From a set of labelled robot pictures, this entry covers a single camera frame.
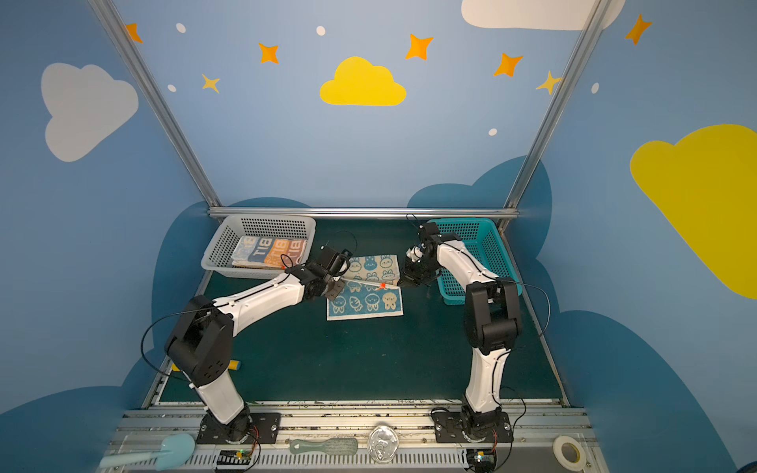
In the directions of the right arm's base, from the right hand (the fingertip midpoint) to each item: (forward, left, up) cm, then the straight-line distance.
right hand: (402, 280), depth 92 cm
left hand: (0, +24, +1) cm, 24 cm away
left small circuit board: (-48, +41, -12) cm, 64 cm away
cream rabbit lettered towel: (+14, +51, -6) cm, 53 cm away
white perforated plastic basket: (+12, +66, -2) cm, 67 cm away
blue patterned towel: (+2, +11, -10) cm, 14 cm away
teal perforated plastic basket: (+25, -32, -6) cm, 40 cm away
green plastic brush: (-44, +16, -7) cm, 48 cm away
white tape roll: (-42, -43, -11) cm, 61 cm away
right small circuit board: (-45, -21, -13) cm, 51 cm away
